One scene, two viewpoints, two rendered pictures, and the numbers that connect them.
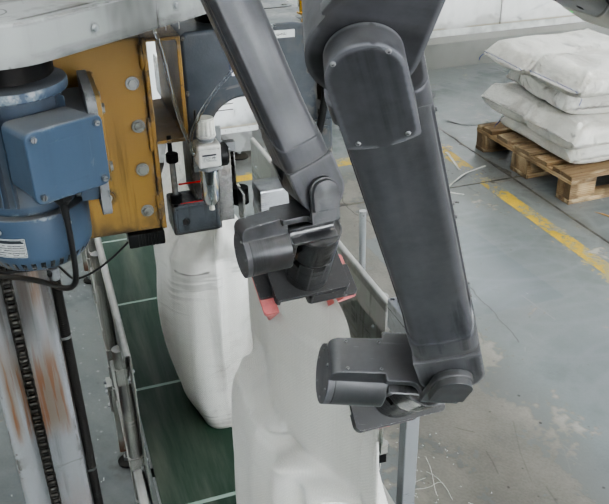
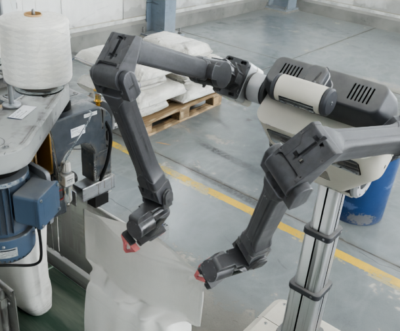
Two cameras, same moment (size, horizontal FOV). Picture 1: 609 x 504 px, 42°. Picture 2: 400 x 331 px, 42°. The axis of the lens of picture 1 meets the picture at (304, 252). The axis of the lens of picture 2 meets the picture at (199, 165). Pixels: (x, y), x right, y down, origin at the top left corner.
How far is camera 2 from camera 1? 0.72 m
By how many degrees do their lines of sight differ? 30
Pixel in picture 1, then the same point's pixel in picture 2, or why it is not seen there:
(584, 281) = not seen: hidden behind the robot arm
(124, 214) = not seen: hidden behind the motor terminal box
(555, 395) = (175, 245)
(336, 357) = (218, 263)
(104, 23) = (42, 133)
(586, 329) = (176, 207)
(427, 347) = (258, 252)
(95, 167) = (56, 205)
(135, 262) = not seen: outside the picture
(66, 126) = (49, 190)
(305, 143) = (160, 178)
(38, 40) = (29, 152)
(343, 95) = (297, 199)
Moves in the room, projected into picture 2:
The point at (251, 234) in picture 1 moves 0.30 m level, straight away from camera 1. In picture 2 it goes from (140, 220) to (90, 171)
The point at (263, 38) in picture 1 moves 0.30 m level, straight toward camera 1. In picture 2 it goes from (146, 140) to (217, 197)
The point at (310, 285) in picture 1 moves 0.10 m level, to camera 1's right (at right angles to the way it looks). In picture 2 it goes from (153, 234) to (182, 224)
